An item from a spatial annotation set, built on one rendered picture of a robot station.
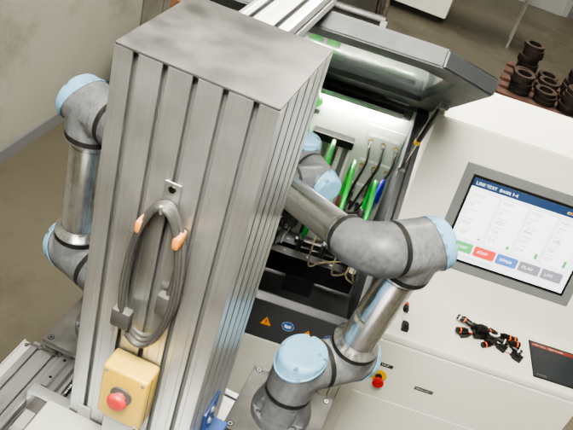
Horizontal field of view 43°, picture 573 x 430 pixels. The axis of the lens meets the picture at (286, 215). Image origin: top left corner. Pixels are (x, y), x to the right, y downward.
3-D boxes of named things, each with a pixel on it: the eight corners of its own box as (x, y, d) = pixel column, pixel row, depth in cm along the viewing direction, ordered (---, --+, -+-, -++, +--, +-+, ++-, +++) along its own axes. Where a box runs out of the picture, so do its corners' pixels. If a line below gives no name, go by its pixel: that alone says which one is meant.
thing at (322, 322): (152, 301, 234) (159, 265, 225) (156, 293, 238) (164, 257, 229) (336, 363, 234) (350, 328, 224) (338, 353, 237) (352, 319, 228)
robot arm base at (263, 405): (298, 448, 175) (309, 422, 169) (240, 421, 177) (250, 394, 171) (316, 403, 187) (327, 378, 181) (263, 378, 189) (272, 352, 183)
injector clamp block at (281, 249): (247, 277, 249) (257, 244, 240) (253, 259, 257) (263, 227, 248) (342, 309, 249) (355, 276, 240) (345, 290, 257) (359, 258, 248)
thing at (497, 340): (452, 341, 227) (459, 329, 224) (452, 318, 236) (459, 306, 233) (522, 364, 227) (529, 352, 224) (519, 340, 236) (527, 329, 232)
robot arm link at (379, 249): (355, 296, 139) (244, 199, 178) (402, 288, 145) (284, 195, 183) (366, 241, 135) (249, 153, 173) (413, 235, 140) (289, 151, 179)
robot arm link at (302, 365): (257, 372, 177) (270, 334, 169) (305, 362, 184) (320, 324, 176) (278, 412, 169) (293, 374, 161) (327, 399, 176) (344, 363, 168)
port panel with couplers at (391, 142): (340, 200, 260) (368, 127, 242) (342, 195, 263) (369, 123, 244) (375, 212, 260) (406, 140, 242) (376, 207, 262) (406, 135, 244)
